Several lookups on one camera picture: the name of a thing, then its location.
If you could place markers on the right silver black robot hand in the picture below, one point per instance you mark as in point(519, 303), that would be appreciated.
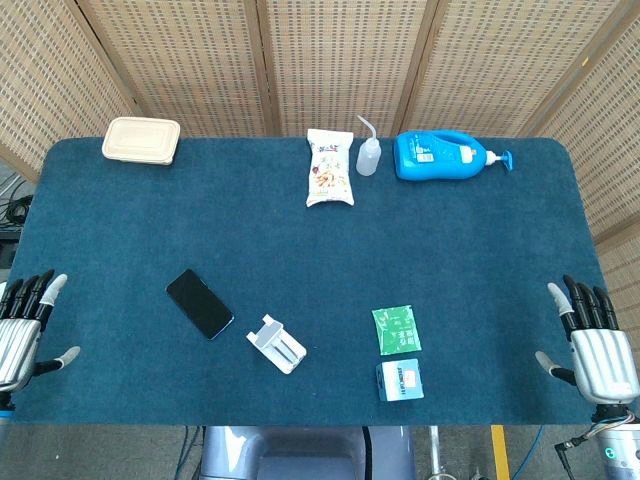
point(602, 360)

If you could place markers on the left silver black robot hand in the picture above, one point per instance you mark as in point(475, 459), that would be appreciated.
point(20, 345)

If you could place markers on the black smartphone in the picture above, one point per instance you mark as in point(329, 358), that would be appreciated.
point(200, 305)

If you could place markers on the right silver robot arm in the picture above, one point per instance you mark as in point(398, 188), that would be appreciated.
point(620, 450)

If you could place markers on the white folding phone stand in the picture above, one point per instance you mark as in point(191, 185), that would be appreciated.
point(277, 345)

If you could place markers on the dark floor equipment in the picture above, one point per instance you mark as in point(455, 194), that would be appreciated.
point(6, 250)

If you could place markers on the metal pole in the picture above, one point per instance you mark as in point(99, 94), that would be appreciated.
point(435, 450)

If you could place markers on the light blue cardboard box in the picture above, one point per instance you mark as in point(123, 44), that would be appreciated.
point(400, 380)

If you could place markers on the green tea sachet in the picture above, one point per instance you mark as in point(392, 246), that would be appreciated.
point(397, 332)

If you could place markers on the beige lidded lunch box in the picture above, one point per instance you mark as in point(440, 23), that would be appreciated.
point(140, 140)

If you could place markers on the blue pump bottle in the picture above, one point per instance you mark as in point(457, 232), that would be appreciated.
point(430, 160)

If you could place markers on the dark blue felt table mat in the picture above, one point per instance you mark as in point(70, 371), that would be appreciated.
point(300, 250)

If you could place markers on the grey robot torso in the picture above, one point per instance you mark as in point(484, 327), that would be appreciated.
point(300, 455)

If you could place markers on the clear squeeze wash bottle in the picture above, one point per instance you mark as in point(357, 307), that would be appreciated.
point(368, 157)

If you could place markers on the white snack bag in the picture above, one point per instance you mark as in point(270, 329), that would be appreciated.
point(330, 170)

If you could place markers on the woven bamboo folding screen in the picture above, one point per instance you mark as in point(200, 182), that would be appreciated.
point(340, 60)

